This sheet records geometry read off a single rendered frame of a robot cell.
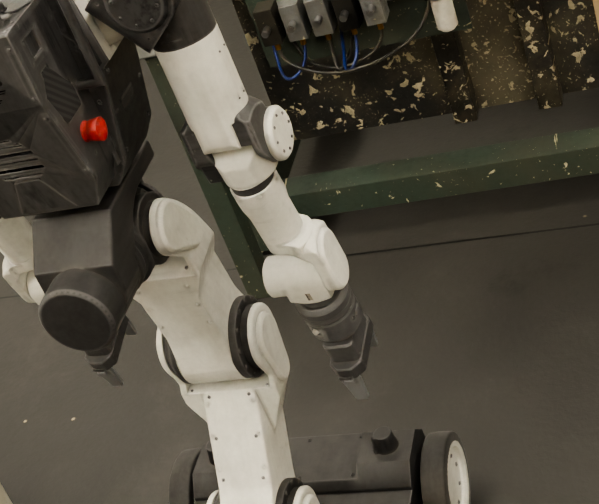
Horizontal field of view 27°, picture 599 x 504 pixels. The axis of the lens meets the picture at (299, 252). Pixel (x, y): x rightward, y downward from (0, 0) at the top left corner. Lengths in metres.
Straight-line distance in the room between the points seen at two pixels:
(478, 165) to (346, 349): 1.27
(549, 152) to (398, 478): 1.07
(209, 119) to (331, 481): 0.98
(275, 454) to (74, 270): 0.64
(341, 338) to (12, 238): 0.54
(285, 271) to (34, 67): 0.54
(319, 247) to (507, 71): 1.55
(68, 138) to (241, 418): 0.76
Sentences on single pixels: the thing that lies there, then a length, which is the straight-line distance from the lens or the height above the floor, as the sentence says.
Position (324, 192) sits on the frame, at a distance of 3.27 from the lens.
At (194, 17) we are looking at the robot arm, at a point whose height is 1.27.
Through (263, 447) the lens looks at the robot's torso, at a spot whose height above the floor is 0.44.
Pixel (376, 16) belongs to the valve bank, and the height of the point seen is 0.70.
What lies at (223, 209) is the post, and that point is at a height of 0.29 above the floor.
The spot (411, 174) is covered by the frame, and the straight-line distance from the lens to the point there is 3.21.
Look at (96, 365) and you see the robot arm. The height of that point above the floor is 0.61.
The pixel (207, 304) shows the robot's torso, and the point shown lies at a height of 0.74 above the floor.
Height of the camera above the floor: 1.88
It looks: 33 degrees down
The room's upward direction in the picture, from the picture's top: 22 degrees counter-clockwise
